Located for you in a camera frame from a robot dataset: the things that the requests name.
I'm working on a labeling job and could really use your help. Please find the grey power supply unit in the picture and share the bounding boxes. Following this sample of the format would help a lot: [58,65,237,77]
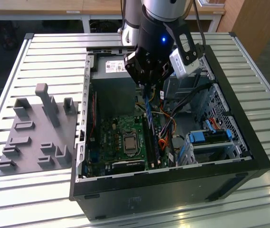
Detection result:
[93,55,141,82]

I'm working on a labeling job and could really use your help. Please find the green motherboard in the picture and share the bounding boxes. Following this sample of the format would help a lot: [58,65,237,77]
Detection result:
[87,115,171,178]

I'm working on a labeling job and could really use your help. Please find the silver CPU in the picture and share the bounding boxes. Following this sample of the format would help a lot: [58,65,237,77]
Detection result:
[123,135,138,154]

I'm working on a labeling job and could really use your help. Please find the hard disk in blue carrier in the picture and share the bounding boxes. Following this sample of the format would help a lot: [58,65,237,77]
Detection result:
[187,128,233,145]

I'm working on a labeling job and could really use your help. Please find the wooden cabinet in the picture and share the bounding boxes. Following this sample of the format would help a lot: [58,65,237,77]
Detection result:
[217,0,270,62]

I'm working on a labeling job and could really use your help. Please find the graphics card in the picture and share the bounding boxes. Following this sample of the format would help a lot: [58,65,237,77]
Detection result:
[111,160,146,175]

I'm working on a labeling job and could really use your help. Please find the grey metal disk bay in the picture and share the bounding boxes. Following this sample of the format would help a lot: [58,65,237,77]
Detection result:
[175,128,254,167]

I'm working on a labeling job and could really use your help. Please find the black and grey PC case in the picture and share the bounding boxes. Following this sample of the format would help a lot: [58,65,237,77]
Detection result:
[68,32,270,220]

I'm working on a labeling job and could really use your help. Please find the grey parts rack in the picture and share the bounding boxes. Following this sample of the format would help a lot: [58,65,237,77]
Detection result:
[0,83,79,178]

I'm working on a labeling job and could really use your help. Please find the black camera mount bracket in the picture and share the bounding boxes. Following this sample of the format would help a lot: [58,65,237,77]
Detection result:
[162,20,206,66]

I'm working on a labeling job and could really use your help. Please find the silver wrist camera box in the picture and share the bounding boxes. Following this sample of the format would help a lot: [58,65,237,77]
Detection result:
[169,47,201,80]

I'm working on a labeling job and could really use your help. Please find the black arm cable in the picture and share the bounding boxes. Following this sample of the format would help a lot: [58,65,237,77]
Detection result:
[191,0,207,46]

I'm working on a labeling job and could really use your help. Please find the red orange yellow wires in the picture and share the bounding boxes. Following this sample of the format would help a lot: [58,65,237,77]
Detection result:
[158,138,169,151]

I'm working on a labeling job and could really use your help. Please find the wooden desk with white frame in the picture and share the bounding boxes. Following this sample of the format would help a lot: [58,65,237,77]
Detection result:
[0,0,226,34]

